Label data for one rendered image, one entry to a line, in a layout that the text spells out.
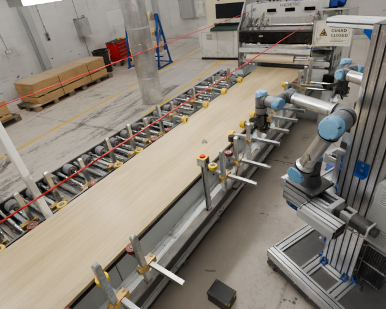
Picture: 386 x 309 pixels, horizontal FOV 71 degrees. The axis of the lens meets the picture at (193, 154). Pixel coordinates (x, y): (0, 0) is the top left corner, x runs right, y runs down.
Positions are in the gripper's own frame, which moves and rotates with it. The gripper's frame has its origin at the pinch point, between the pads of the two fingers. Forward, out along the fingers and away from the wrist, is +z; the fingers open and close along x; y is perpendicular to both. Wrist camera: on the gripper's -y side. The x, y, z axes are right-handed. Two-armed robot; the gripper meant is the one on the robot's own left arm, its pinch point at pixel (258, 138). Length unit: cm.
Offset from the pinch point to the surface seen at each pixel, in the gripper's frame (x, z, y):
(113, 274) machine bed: -122, 57, -3
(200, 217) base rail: -47, 62, -14
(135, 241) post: -104, 22, 12
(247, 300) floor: -36, 132, 28
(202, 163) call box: -38.3, 12.8, -16.1
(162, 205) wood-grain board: -72, 42, -26
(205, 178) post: -36.7, 27.7, -17.0
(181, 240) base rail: -70, 62, -4
